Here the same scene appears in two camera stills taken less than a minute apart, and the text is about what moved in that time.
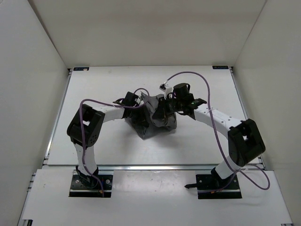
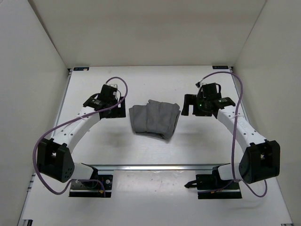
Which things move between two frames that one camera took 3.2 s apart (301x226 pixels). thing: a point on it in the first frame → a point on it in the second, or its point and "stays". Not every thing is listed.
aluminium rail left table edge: x=51 y=137 stays
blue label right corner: x=220 y=67 stays
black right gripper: x=162 y=111 → x=192 y=100
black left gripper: x=141 y=119 → x=120 y=111
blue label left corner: x=80 y=68 stays
